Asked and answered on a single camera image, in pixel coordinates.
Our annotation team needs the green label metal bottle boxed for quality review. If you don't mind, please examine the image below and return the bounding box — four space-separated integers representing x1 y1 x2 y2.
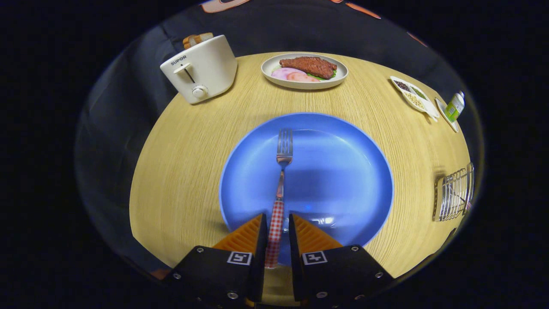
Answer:
444 91 465 123

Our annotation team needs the fork with red checkered handle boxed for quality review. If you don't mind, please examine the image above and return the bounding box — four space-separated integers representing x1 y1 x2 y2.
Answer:
265 128 294 269

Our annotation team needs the metal wire cutlery rack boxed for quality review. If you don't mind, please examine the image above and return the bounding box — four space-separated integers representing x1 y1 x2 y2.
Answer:
432 162 475 222

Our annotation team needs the pile of yellow soybeans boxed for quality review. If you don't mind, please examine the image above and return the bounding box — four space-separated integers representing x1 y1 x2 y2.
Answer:
404 92 425 110

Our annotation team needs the white toaster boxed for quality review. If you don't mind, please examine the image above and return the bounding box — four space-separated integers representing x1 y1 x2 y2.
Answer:
160 34 238 105

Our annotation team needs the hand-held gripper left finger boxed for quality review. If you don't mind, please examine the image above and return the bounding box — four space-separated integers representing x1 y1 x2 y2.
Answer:
165 213 268 306

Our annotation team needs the brown meat piece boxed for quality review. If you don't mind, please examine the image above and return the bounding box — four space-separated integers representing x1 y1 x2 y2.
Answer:
279 56 338 80

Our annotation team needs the blue round plate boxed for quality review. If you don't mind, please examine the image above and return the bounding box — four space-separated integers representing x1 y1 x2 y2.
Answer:
219 112 394 266

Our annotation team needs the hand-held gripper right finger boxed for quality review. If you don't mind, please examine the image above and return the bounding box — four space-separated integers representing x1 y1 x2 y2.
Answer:
288 213 395 306

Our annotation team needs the white oval food plate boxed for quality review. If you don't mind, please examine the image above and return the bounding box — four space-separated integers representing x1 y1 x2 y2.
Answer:
261 52 349 90

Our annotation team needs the small white coaster tray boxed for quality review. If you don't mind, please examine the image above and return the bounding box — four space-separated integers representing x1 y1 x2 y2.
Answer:
434 97 459 133

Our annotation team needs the pink ham slice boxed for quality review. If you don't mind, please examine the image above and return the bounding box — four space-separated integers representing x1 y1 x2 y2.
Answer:
271 67 303 81
287 72 320 83

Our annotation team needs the white divided dish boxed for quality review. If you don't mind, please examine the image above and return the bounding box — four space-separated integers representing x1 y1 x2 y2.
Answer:
389 76 441 122

